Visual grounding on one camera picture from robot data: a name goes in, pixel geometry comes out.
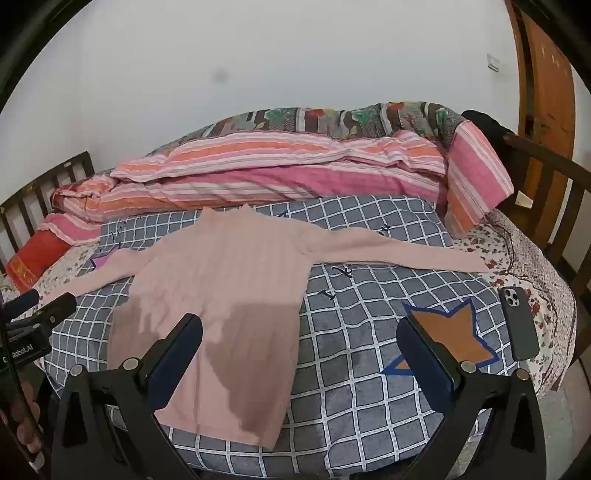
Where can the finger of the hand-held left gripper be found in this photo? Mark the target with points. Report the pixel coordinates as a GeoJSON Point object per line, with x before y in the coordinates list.
{"type": "Point", "coordinates": [51, 309]}
{"type": "Point", "coordinates": [18, 304]}

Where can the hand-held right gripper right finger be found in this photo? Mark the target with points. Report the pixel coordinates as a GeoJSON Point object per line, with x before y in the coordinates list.
{"type": "Point", "coordinates": [430, 367]}

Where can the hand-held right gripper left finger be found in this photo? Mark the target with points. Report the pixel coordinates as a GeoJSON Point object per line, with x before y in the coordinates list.
{"type": "Point", "coordinates": [178, 357]}

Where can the pink ribbed sweater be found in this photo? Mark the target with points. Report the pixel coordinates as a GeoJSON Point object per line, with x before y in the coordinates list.
{"type": "Point", "coordinates": [221, 286]}

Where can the person's left hand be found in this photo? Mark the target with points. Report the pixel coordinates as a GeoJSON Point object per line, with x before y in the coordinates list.
{"type": "Point", "coordinates": [28, 422]}

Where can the red pillow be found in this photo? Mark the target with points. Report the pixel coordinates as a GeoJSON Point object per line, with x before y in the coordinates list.
{"type": "Point", "coordinates": [37, 259]}

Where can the grey checked star blanket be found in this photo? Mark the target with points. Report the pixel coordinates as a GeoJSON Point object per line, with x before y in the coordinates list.
{"type": "Point", "coordinates": [360, 392]}

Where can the smartphone in grey case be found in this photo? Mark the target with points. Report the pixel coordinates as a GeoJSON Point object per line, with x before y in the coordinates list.
{"type": "Point", "coordinates": [519, 327]}

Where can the pink orange striped quilt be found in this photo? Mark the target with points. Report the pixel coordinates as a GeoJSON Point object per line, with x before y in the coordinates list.
{"type": "Point", "coordinates": [277, 184]}

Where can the wooden bed footboard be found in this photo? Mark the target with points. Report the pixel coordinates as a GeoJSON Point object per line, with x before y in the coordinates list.
{"type": "Point", "coordinates": [559, 198]}

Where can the dark cloth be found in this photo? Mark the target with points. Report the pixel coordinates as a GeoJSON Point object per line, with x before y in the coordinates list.
{"type": "Point", "coordinates": [487, 127]}

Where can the floral patchwork quilt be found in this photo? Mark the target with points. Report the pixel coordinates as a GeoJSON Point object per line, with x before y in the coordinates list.
{"type": "Point", "coordinates": [323, 119]}

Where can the wooden door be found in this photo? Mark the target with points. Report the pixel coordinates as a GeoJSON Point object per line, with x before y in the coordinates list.
{"type": "Point", "coordinates": [545, 92]}

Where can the white wall switch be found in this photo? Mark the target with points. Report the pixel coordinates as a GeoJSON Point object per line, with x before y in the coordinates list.
{"type": "Point", "coordinates": [494, 62]}

